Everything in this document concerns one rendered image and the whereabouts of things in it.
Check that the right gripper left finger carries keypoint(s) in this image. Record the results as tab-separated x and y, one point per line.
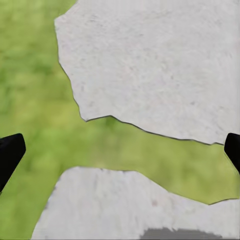
12	149

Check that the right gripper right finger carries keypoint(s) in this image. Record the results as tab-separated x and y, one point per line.
232	149

